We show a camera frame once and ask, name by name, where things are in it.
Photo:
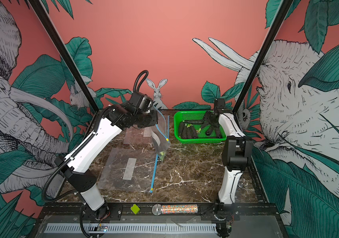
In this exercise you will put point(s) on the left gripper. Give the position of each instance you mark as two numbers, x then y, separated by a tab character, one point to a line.
154	119

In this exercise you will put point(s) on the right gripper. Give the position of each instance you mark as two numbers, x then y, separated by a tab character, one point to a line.
207	117

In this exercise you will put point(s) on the dark purple eggplant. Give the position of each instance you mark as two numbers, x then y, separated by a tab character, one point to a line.
159	145

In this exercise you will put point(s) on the clear zip-top bag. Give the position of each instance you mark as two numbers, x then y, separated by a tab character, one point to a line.
128	170
143	136
155	129

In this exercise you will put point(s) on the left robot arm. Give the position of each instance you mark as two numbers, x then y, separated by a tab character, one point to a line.
108	124

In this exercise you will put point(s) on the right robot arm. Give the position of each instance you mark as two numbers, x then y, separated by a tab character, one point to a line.
236	153

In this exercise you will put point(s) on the green plastic basket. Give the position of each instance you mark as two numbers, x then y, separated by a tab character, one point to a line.
183	116

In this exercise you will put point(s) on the lime green sticky note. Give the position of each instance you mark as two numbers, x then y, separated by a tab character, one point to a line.
135	209

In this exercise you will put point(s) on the sprinkle-filled cylinder tube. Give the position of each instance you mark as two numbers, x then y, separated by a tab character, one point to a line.
159	209

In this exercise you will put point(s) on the white perforated rail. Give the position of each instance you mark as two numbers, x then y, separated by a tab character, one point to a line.
130	228

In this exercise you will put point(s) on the right black frame post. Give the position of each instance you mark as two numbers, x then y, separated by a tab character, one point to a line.
276	24

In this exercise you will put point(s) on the black frame post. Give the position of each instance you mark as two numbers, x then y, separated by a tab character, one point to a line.
276	24
48	25

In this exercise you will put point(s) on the left black frame post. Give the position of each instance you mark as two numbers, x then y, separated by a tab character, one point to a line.
48	25

